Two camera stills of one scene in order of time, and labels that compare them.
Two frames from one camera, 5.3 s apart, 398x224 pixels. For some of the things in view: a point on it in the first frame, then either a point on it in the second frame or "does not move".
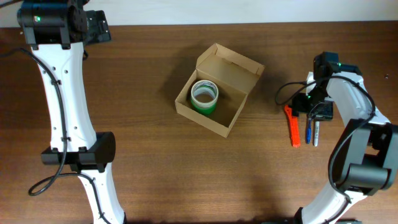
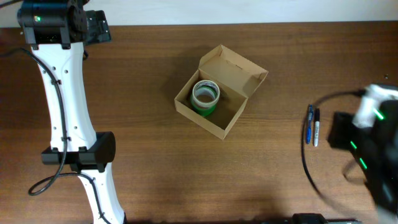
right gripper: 298,106 -> 342,125
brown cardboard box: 216,91 does not move
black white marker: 316,133 does not move
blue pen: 309,130 does not move
